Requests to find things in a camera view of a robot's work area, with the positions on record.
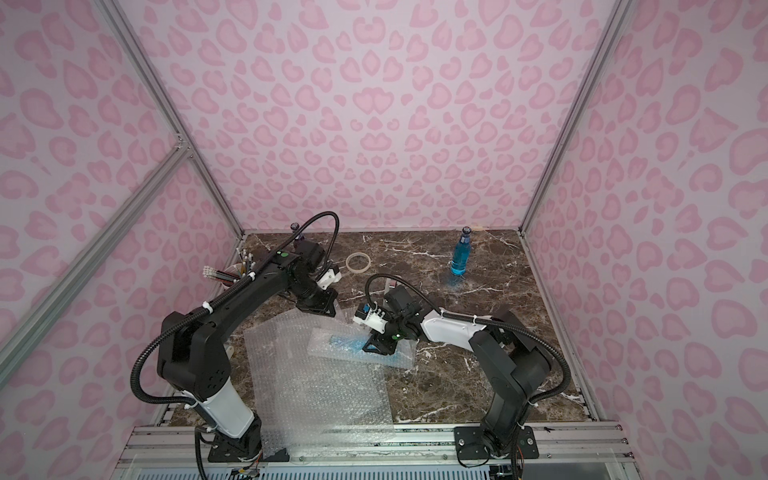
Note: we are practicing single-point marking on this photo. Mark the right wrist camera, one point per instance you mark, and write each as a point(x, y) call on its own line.
point(372, 317)

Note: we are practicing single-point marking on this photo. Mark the blue glass bottle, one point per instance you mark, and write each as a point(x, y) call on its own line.
point(461, 253)

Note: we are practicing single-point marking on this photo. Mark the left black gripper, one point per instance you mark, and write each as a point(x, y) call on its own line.
point(318, 302)

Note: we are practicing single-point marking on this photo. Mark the bubble wrap sheet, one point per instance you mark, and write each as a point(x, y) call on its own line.
point(318, 346)
point(354, 403)

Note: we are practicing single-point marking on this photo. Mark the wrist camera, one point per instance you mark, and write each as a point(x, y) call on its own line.
point(330, 277)
point(372, 317)

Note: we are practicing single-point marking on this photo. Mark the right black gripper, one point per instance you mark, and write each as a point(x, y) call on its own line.
point(378, 341)

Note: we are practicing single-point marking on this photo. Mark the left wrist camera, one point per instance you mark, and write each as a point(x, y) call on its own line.
point(330, 277)

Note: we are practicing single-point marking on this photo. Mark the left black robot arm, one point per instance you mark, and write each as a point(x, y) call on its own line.
point(190, 362)

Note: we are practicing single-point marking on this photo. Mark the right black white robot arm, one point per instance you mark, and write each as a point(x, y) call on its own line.
point(393, 292)

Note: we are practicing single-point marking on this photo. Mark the blue bottle with label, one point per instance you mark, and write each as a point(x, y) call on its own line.
point(348, 344)

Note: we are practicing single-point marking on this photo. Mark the beige masking tape roll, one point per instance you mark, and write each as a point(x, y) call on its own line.
point(358, 263)

